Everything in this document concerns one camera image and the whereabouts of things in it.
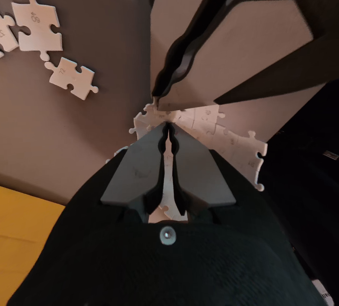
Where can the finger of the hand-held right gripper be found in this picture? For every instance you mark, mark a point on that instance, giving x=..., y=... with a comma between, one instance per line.
x=251, y=46
x=174, y=6

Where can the white puzzle piece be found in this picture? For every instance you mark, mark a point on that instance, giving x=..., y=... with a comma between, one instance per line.
x=6, y=35
x=37, y=27
x=71, y=78

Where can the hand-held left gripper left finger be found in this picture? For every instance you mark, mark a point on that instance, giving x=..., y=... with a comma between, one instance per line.
x=132, y=176

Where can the partly built puzzle ball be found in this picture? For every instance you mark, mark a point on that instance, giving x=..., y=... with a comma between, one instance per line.
x=238, y=147

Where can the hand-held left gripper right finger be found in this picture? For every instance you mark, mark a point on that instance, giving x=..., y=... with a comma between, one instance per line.
x=204, y=176

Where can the person's dark-clothed torso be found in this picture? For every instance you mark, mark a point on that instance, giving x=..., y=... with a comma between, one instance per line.
x=304, y=192

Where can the black white printed tag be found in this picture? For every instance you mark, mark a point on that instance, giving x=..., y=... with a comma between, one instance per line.
x=321, y=291

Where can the yellow plastic bin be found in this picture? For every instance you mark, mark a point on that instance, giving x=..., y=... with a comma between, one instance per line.
x=21, y=231

